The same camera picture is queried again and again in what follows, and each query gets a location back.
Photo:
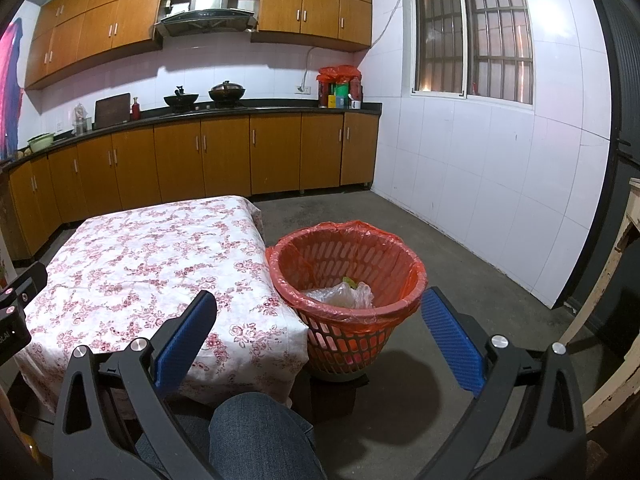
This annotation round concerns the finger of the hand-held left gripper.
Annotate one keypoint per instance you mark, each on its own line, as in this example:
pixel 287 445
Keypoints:
pixel 30 282

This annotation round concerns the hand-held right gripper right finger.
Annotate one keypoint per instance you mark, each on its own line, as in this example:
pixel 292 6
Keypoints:
pixel 452 340

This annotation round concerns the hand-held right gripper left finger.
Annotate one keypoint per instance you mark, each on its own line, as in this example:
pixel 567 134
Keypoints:
pixel 185 340

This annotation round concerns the red plastic wastebasket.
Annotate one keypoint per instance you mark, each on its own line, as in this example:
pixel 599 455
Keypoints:
pixel 345 352

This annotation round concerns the yellow green plastic wrapper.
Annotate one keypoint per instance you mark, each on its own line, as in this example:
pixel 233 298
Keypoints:
pixel 352 282

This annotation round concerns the clear plastic bag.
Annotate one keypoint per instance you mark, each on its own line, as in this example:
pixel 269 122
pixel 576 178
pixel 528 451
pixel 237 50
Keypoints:
pixel 335 296

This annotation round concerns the floral tablecloth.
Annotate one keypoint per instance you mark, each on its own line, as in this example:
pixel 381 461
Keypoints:
pixel 140 270

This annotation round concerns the person's jeans-clad leg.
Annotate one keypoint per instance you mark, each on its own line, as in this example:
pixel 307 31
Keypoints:
pixel 255 437

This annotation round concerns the green basin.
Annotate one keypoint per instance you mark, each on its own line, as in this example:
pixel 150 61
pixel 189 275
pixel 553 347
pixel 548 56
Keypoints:
pixel 40 143

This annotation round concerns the glass jar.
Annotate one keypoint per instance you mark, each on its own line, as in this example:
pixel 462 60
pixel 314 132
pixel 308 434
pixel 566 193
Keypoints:
pixel 80 122

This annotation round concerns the wooden base cabinets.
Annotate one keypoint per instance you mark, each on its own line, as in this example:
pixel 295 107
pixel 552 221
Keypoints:
pixel 225 155

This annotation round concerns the wooden cutting board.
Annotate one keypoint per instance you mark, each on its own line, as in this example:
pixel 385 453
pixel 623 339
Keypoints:
pixel 112 111

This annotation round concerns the pink hanging cloth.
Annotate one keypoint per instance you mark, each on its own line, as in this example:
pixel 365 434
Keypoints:
pixel 11 85

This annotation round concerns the red bottle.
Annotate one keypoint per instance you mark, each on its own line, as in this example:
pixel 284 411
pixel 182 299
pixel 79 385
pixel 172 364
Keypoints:
pixel 135 110

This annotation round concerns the black wok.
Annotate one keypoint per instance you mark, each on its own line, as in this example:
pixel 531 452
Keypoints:
pixel 181 101

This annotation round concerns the black lidded pot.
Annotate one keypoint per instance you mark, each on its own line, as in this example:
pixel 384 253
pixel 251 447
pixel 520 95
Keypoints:
pixel 226 94

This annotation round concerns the black countertop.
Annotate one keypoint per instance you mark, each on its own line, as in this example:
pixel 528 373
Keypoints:
pixel 280 107

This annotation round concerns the green box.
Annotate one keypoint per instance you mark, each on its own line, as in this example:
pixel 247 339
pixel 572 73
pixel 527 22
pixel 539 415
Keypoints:
pixel 341 96

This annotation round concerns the red shopping bag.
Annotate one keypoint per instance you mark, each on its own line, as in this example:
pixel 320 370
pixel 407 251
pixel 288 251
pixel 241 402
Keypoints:
pixel 337 74

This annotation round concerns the dark ribbed door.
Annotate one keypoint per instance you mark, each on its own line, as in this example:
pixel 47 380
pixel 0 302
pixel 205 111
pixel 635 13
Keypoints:
pixel 622 85

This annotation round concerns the barred window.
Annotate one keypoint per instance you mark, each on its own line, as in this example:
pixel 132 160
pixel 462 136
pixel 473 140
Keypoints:
pixel 472 30

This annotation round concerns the steel range hood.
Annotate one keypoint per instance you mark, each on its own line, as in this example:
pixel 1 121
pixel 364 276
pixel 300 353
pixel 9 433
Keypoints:
pixel 207 7

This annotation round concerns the white painted wooden frame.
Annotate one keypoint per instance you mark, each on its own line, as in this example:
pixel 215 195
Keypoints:
pixel 612 250

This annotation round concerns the wooden wall cabinets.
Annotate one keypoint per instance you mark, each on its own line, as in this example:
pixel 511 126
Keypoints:
pixel 110 20

